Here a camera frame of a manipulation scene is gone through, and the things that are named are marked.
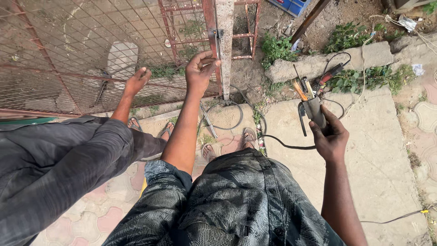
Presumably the thin cable with yellow mark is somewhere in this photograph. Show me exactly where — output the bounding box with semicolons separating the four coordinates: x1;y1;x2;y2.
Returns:
360;203;437;225

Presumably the blue plastic crate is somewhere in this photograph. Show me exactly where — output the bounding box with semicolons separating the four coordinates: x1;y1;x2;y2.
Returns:
267;0;311;18

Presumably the pale concrete block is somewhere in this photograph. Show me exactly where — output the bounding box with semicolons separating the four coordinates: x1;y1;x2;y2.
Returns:
107;41;139;81

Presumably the person's right foot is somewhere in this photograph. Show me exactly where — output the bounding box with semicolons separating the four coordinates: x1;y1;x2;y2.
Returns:
243;127;257;149

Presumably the grey concrete post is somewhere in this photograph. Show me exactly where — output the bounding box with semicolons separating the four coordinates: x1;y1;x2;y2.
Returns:
215;0;235;101

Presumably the green board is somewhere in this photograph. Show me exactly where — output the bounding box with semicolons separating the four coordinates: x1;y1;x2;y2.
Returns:
0;117;57;126

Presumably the rusty red mesh gate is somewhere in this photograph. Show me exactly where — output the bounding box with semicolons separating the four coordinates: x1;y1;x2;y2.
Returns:
0;0;223;119

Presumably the black welding cable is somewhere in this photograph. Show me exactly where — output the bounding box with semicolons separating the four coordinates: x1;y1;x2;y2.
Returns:
229;84;345;151

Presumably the red black angle grinder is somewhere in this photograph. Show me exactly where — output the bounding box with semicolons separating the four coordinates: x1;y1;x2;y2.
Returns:
316;62;351;88

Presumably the green weed plant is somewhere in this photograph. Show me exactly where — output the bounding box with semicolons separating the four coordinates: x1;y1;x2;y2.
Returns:
324;21;387;54
327;64;416;96
261;32;298;69

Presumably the grey welding electrode holder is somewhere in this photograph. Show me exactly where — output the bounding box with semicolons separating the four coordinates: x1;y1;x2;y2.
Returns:
291;64;330;137

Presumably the rusty red metal frame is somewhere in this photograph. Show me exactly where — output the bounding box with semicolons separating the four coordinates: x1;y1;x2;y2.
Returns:
158;0;262;66

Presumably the black grinder cord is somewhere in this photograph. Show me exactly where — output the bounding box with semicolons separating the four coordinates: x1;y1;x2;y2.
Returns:
314;51;352;97

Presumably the person's right hand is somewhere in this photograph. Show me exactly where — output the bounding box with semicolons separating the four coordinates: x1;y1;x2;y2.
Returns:
309;104;350;164

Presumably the grey rough stone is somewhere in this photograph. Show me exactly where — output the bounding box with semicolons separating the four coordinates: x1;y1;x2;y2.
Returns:
389;32;437;66

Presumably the white rope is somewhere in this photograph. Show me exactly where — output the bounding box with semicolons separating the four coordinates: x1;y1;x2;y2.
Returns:
340;14;437;120

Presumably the silver foil litter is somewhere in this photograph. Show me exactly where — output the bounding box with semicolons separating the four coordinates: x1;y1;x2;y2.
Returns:
398;15;417;33

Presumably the person's left foot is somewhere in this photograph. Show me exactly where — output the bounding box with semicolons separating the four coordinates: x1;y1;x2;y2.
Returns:
201;143;218;163

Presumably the long grey concrete block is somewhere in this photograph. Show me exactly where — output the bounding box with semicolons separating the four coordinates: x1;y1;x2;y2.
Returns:
265;41;394;84

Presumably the rusty metal bar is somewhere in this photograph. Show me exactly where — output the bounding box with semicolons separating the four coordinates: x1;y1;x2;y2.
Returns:
290;0;331;44

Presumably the looped black cable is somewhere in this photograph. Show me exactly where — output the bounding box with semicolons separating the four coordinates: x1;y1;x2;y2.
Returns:
201;101;244;131

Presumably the person's patterned dark shirt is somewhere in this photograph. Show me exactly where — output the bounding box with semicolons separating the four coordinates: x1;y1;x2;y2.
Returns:
102;148;347;246

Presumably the thin metal rod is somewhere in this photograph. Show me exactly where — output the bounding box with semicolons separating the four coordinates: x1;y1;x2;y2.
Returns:
200;102;219;139

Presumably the person's left hand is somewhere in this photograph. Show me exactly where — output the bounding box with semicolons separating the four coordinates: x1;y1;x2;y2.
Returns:
185;51;222;95

